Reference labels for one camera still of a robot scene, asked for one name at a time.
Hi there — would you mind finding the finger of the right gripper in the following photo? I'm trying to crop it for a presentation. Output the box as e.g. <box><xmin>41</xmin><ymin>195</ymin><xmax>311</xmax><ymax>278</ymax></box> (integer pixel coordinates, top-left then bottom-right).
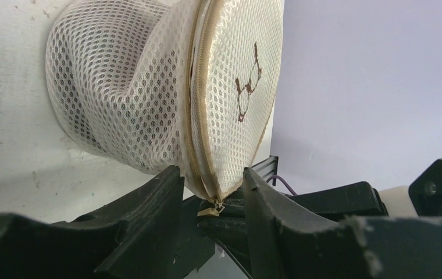
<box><xmin>198</xmin><ymin>200</ymin><xmax>252</xmax><ymax>278</ymax></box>
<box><xmin>220</xmin><ymin>181</ymin><xmax>389</xmax><ymax>219</ymax></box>

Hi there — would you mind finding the round white mesh laundry bag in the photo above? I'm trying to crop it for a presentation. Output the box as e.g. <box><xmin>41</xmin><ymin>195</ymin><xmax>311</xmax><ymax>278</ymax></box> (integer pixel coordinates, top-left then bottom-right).
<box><xmin>45</xmin><ymin>1</ymin><xmax>284</xmax><ymax>216</ymax></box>

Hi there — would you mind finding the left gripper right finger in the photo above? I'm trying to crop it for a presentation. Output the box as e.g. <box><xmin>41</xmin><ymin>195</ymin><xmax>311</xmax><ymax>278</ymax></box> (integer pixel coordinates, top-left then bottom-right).
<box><xmin>243</xmin><ymin>168</ymin><xmax>442</xmax><ymax>278</ymax></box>

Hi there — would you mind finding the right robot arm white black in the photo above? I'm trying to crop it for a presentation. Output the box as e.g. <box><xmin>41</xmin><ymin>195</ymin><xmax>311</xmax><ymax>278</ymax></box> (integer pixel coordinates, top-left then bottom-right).
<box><xmin>198</xmin><ymin>159</ymin><xmax>442</xmax><ymax>278</ymax></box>

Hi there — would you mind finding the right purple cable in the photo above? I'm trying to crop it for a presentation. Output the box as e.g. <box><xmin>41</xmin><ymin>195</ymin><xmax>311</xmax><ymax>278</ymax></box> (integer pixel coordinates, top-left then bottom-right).
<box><xmin>266</xmin><ymin>175</ymin><xmax>298</xmax><ymax>196</ymax></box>

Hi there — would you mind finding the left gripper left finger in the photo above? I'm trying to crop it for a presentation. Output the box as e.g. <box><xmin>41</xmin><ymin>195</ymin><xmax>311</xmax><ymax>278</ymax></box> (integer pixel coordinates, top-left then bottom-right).
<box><xmin>0</xmin><ymin>166</ymin><xmax>184</xmax><ymax>278</ymax></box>

